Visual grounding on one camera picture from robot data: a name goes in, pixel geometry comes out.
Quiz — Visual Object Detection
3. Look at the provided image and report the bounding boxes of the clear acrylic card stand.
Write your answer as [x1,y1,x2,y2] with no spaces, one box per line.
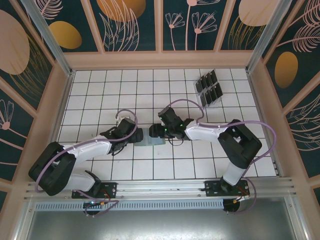
[193,69,224,110]

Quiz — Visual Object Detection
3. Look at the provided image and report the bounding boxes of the grey metal sheet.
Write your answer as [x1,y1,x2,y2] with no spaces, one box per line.
[14,196,312,240]

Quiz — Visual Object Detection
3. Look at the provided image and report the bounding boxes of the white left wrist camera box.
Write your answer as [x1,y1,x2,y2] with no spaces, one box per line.
[115,113,132,124]

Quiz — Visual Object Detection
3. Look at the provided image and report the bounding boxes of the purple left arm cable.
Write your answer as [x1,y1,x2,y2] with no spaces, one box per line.
[34,109,139,218]

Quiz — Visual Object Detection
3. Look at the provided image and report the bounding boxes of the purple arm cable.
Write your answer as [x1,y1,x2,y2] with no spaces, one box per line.
[166,99,278,215]
[34,109,139,218]

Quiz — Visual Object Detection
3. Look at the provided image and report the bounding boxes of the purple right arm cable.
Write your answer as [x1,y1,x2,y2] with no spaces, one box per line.
[166,99,278,215]

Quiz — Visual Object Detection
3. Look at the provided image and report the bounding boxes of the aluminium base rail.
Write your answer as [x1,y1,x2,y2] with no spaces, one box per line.
[24,176,300,201]

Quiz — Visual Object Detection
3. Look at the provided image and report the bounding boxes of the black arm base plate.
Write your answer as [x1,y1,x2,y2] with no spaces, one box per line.
[71,182,118,200]
[204,179,251,197]

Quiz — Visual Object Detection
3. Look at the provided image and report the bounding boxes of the slotted grey cable duct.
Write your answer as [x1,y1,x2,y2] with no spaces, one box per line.
[33,199,225,211]

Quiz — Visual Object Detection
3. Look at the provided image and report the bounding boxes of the wall panel with pink flowers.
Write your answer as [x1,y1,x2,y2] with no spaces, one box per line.
[161,0,222,52]

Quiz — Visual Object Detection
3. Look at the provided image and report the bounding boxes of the dark wall panel with oval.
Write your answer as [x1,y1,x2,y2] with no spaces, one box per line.
[37,0,105,53]

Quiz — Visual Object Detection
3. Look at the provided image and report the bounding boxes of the wall panel single flower outline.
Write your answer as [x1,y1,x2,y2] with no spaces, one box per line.
[0,77,36,182]

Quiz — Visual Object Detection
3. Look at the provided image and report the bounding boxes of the aluminium frame post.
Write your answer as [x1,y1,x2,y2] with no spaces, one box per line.
[21,0,76,77]
[245,0,291,74]

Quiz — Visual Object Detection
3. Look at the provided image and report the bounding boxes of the wall panel circle and leaves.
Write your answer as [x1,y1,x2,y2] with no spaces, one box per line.
[91,0,161,53]

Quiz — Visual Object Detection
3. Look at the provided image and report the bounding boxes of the wall panel oval and ferns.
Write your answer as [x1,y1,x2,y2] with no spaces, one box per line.
[261,0,320,110]

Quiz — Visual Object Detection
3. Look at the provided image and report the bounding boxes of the wall panel pink circle grasses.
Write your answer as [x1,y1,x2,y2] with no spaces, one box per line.
[219,0,278,52]

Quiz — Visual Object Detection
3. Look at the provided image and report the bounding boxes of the wall panel pink leaf outlines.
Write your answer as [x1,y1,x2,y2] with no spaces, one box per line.
[283,93,320,180]

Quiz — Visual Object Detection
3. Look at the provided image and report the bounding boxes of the wall panel large pink circle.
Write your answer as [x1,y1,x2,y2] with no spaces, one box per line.
[0,0,56,113]

